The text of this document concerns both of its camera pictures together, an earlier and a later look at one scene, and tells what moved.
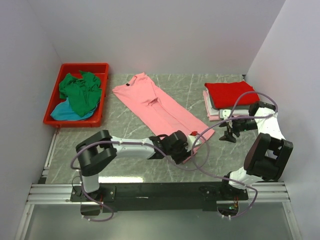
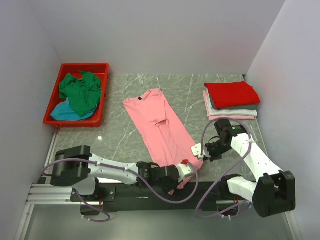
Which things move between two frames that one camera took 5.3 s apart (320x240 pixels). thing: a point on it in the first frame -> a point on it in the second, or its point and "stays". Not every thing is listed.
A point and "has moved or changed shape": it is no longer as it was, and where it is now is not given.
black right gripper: x=228 y=136 -> x=212 y=157
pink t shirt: x=141 y=91 has moved or changed shape
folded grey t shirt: x=245 y=107 stays
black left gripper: x=185 y=154 -> x=174 y=186
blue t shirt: x=64 y=111 stays
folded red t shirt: x=227 y=94 stays
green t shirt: x=84 y=93 stays
